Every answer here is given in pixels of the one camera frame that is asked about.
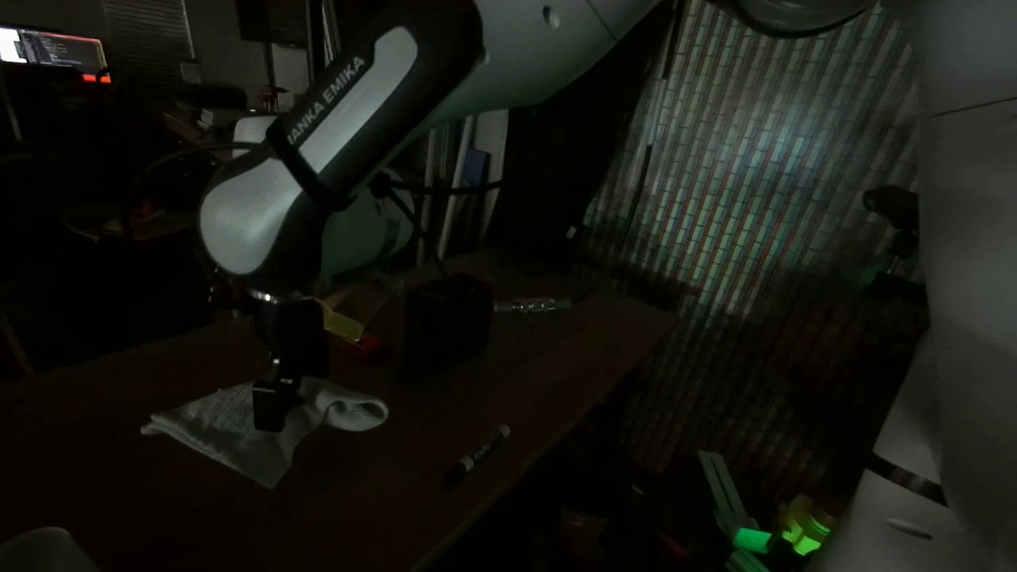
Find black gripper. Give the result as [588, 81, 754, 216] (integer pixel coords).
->
[249, 290, 333, 434]

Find white towel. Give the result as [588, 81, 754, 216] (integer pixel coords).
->
[139, 378, 394, 493]

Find black basket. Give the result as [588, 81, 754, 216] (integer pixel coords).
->
[396, 270, 496, 376]

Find black marker with white label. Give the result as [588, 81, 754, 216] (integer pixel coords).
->
[443, 423, 518, 484]

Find lit computer monitor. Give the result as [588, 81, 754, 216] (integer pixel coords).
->
[0, 22, 116, 76]

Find striped window blind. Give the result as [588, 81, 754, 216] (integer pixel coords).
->
[576, 0, 925, 501]

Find glowing green objects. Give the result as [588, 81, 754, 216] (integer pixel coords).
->
[696, 449, 840, 572]

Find white cabinet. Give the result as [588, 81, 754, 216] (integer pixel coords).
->
[820, 463, 1017, 572]

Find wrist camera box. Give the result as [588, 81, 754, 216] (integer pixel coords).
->
[318, 298, 370, 343]

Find black camera on stand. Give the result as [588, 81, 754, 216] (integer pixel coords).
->
[858, 183, 928, 290]

